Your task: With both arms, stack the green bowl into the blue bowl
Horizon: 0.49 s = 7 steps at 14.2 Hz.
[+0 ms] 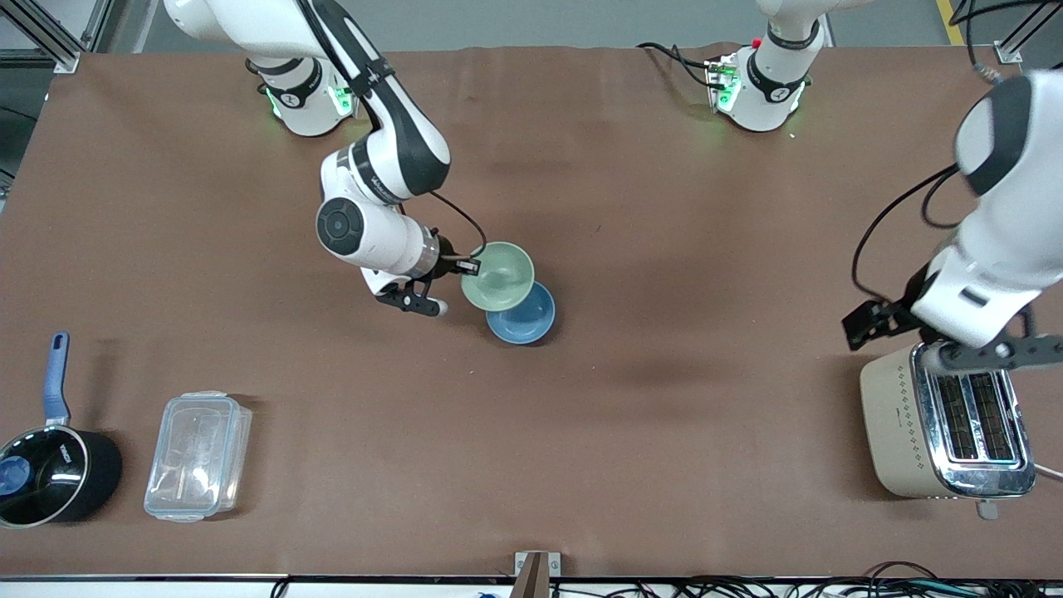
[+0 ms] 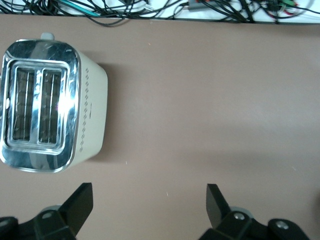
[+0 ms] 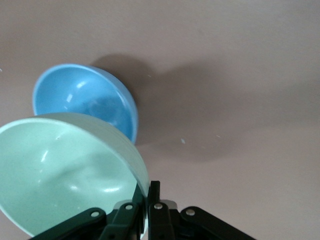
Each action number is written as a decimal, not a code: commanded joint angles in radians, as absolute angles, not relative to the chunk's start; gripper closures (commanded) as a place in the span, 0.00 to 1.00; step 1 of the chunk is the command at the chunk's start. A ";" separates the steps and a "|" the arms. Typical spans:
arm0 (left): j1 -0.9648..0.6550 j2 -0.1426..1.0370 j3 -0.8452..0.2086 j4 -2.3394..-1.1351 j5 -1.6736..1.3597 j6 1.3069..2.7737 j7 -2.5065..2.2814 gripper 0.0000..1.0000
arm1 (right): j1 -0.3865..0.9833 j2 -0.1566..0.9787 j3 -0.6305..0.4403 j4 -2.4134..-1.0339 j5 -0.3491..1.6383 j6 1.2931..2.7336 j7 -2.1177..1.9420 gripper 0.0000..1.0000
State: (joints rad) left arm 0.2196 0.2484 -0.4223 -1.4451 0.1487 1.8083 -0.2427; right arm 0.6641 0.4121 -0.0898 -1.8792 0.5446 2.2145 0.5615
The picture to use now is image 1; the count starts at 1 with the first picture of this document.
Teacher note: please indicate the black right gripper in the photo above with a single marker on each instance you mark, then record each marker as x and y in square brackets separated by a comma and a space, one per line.
[446, 257]

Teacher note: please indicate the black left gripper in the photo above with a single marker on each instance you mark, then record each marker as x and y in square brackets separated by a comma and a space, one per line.
[895, 313]

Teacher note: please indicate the green bowl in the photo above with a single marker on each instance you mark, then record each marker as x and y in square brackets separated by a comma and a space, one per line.
[498, 278]

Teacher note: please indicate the blue bowl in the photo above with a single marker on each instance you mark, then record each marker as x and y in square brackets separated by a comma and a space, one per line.
[525, 325]

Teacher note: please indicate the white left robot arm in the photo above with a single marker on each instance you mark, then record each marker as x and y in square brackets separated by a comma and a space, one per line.
[1005, 241]

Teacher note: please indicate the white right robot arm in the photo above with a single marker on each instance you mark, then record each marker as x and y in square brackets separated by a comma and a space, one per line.
[365, 237]

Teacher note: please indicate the beige chrome toaster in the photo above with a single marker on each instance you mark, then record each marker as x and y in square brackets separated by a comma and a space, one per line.
[901, 423]

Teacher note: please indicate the brown table mat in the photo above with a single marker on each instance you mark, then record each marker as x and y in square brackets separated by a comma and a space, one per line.
[531, 432]

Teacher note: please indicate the clear plastic food container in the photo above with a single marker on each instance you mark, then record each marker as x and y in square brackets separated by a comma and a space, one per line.
[198, 457]

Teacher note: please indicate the glass lid blue knob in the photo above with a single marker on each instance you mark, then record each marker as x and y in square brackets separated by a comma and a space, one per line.
[50, 482]

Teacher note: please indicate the metal mount bracket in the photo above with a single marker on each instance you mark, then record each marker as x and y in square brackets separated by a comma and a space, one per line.
[536, 573]

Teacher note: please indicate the aluminium frame profile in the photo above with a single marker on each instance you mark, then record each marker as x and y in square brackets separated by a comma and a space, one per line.
[50, 37]
[1017, 46]

